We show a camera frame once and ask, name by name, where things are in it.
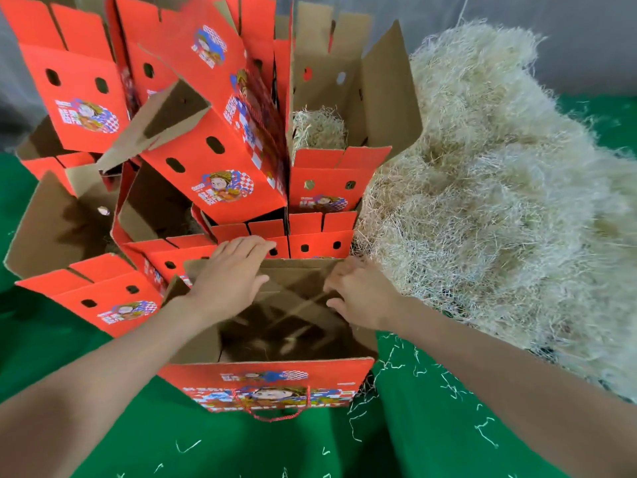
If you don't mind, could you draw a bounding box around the person's right forearm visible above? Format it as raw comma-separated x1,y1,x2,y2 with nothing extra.
383,298,637,478

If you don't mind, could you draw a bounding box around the pile of wood wool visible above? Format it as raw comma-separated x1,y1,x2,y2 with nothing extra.
353,19,637,406

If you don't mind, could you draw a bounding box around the small straw filler clump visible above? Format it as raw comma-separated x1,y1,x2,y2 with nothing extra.
291,105,348,153

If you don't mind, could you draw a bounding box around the person's left forearm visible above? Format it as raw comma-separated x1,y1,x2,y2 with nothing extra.
0,298,215,478

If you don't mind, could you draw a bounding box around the person's left hand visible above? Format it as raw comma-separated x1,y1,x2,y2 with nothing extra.
182,234,278,325

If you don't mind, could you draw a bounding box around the person's right hand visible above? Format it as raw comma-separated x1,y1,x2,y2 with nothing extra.
322,256,405,333

